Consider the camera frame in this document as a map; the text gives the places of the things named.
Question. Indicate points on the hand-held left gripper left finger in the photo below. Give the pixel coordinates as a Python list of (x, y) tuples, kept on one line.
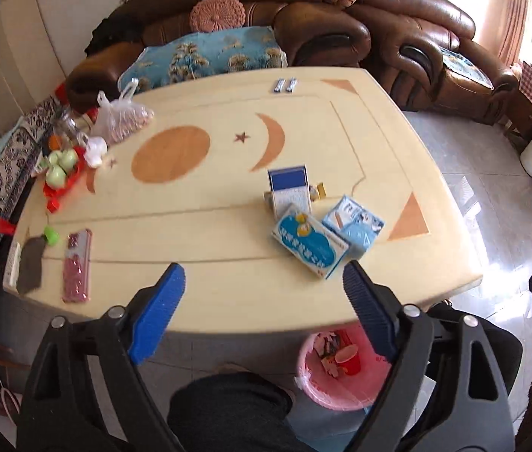
[(160, 310)]

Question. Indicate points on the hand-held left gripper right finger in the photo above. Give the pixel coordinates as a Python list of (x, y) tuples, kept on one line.
[(369, 310)]

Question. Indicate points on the red paper cup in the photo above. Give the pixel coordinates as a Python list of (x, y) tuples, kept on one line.
[(348, 360)]

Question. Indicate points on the light blue carton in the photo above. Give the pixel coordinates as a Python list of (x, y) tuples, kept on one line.
[(353, 223)]

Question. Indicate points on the blue cloud print box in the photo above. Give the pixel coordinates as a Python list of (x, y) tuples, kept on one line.
[(308, 245)]

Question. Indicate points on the pink trash bin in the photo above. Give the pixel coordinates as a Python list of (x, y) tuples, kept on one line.
[(313, 386)]

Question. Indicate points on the gold wrapper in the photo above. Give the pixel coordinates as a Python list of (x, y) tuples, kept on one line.
[(317, 191)]

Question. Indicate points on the blue and white box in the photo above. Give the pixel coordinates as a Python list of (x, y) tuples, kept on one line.
[(289, 183)]

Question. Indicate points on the cream wooden coffee table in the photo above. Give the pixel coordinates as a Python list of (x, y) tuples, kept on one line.
[(200, 245)]

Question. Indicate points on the pink phone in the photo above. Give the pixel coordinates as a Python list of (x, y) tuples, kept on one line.
[(77, 266)]

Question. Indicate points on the person's left leg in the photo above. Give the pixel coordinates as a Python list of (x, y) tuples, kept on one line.
[(228, 409)]

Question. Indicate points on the small green cap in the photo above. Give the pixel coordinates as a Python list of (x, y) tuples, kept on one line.
[(51, 236)]

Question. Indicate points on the dark grey cloth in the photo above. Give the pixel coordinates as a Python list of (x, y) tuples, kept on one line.
[(30, 263)]

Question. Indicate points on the red tray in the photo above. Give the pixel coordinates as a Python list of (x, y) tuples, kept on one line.
[(66, 190)]

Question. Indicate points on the white remote control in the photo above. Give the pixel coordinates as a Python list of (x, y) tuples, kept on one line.
[(11, 268)]

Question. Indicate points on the green cup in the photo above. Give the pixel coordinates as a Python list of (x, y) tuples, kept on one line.
[(50, 160), (55, 177), (69, 158)]

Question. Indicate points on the small white plastic bag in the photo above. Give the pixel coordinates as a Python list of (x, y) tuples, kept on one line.
[(96, 150)]

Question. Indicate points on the blue armchair seat cover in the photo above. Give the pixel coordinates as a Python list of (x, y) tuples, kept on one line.
[(466, 66)]

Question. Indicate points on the plastic bag of peanuts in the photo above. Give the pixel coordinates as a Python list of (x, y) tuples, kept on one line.
[(124, 120)]

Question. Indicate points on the orange fruit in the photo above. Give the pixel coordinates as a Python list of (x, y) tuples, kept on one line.
[(54, 141)]

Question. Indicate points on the glass teapot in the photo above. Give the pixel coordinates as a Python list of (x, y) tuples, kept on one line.
[(70, 125)]

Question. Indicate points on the pink curtain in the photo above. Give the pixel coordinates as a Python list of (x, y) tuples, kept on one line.
[(510, 23)]

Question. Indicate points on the blue floral sofa cover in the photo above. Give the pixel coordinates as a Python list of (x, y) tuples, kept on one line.
[(200, 56)]

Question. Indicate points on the brown leather armchair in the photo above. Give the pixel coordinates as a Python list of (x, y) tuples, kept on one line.
[(411, 14)]

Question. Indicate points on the black clothing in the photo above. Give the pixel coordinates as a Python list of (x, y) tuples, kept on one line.
[(115, 33)]

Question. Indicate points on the cream wardrobe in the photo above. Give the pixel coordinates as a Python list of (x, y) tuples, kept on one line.
[(7, 56)]

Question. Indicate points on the pink round cushion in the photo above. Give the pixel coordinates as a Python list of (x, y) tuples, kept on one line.
[(216, 15)]

